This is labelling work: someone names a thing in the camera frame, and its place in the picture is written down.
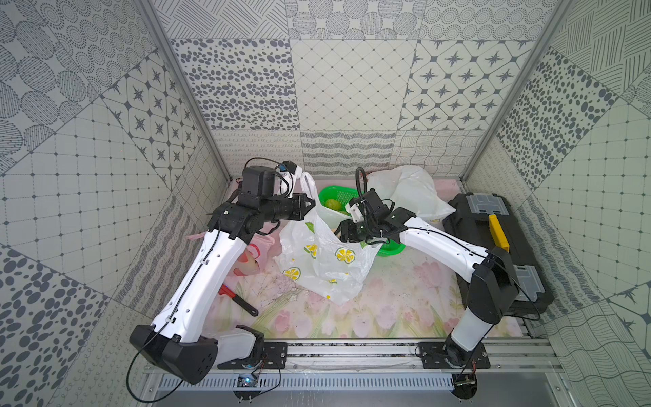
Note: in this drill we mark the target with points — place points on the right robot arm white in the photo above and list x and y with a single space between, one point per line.
490 273

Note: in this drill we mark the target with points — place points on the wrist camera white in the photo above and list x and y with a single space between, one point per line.
291 175
355 209

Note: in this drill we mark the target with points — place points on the green pear in tray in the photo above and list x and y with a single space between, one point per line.
333 204

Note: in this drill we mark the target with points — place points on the white lemon-print plastic bag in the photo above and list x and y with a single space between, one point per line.
314 257

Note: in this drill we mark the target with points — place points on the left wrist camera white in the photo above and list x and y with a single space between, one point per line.
291 175

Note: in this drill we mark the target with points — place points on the pink peach-print plastic bag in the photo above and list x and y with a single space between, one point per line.
252 254

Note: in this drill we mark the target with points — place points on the aluminium mounting rail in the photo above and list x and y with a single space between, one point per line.
519 355

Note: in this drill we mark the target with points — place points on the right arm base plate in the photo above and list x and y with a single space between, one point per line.
444 355

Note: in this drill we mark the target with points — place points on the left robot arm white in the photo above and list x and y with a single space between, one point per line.
174 341

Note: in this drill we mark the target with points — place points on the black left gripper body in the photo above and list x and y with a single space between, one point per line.
307 206

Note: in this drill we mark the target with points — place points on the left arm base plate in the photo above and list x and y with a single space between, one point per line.
270 355

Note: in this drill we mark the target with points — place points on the plain white plastic bag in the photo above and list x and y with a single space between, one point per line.
413 188

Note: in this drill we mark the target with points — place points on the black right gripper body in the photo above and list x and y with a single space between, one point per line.
353 232

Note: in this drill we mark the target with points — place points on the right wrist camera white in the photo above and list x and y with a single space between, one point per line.
355 209

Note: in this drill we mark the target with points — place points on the red black pipe wrench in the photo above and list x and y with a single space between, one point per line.
241 302

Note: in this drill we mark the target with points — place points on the floral pink table mat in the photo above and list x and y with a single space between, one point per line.
409 295

